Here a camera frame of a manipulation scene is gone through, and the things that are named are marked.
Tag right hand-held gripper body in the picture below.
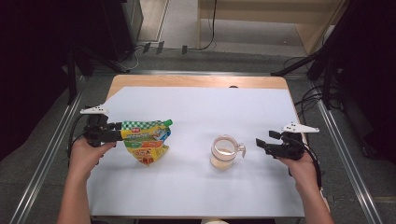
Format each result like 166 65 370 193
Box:
265 121 320 161

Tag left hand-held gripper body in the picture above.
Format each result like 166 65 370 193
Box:
79 105 110 147

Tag yellow green spout pouch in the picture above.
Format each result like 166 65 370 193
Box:
120 119 174 166

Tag person's left hand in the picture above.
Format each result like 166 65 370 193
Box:
68 137 117 180

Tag person's right hand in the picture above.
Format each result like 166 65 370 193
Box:
276 152 321 191

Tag black metal stand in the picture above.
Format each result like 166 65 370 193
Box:
64 46 125 105

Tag black tripod stand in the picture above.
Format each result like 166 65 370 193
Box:
270 0 356 110

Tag wooden table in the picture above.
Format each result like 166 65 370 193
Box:
106 74 332 219

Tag white paper sheet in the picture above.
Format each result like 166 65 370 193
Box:
87 86 306 218

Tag black curtain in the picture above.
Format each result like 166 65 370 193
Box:
330 0 396 162
0 0 106 161

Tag black cabinet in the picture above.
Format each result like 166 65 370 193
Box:
101 0 145 63

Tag light wooden shelf unit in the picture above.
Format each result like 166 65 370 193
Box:
196 0 348 56

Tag left hand-held gripper cable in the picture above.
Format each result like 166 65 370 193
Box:
66 115 92 160

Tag black floor cables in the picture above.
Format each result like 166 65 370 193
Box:
292 85 326 144

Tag metal floor rail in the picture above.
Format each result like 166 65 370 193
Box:
311 78 386 224
8 76 87 224

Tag white floor cable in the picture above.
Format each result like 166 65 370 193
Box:
122 46 140 72

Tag black hanging cable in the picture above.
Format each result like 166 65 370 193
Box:
199 0 219 51

